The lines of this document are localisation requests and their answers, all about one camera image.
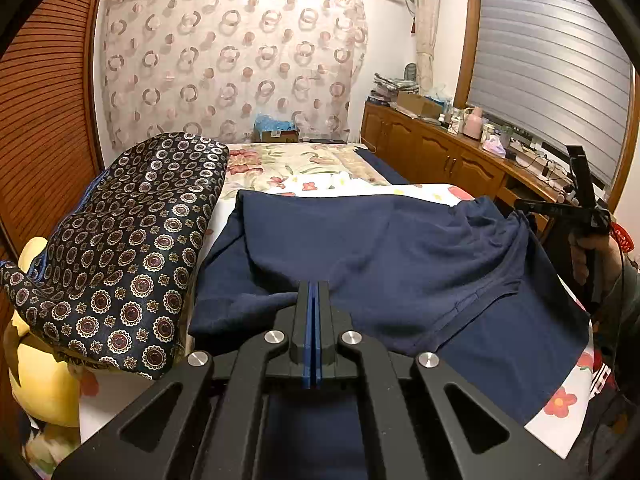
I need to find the navy printed t-shirt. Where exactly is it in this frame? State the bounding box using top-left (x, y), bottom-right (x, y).
top-left (187, 189), bottom-right (593, 480)

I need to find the person's right hand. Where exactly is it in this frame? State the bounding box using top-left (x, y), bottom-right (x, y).
top-left (570, 232), bottom-right (626, 303)

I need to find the strawberry flower print blanket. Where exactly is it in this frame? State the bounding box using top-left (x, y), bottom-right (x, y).
top-left (77, 180), bottom-right (613, 461)

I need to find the floral quilt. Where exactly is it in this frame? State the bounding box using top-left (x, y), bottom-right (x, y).
top-left (220, 141), bottom-right (381, 196)

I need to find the wooden sideboard cabinet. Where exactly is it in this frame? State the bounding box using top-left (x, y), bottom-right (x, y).
top-left (360, 100), bottom-right (581, 221)

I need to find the blue plastic bag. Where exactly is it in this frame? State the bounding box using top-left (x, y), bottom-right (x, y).
top-left (254, 112), bottom-right (296, 133)

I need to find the pink thermos jug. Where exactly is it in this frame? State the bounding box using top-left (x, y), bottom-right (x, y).
top-left (462, 106), bottom-right (485, 140)

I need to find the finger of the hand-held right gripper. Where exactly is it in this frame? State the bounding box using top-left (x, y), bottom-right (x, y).
top-left (514, 198), bottom-right (576, 217)
top-left (566, 146), bottom-right (597, 211)

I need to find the person's striped black garment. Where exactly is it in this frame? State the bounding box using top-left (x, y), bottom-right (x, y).
top-left (565, 355), bottom-right (640, 480)

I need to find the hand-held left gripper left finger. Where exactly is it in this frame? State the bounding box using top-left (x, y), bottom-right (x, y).
top-left (52, 281), bottom-right (313, 480)

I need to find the beige window curtain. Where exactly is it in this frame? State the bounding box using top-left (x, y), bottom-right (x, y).
top-left (412, 0), bottom-right (441, 96)

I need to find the grey window blind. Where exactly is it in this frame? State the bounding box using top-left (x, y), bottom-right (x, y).
top-left (465, 0), bottom-right (636, 186)

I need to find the yellow plush toy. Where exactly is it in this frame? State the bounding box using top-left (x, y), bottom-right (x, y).
top-left (2, 237), bottom-right (101, 466)

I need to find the stack of folded cloths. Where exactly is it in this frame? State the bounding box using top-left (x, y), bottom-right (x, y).
top-left (372, 72), bottom-right (421, 98)

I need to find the navy bed sheet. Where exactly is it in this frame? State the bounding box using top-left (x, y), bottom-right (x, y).
top-left (357, 149), bottom-right (411, 185)

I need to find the small cardboard box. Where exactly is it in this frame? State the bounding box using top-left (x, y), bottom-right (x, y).
top-left (257, 129), bottom-right (300, 144)

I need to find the sheer circle-patterned curtain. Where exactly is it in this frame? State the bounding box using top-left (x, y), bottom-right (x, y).
top-left (97, 0), bottom-right (371, 153)

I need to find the large cardboard box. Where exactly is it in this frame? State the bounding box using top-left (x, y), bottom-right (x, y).
top-left (395, 91), bottom-right (443, 118)

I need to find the wooden louvered wardrobe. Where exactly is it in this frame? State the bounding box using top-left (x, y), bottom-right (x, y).
top-left (0, 0), bottom-right (108, 261)

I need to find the dark medallion-patterned pillow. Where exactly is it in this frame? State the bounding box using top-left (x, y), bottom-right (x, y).
top-left (0, 132), bottom-right (231, 381)

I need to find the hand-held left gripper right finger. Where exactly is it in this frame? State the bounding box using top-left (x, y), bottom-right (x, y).
top-left (314, 281), bottom-right (571, 480)

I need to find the wooden window frame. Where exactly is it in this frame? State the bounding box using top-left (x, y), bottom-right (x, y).
top-left (452, 0), bottom-right (640, 221)

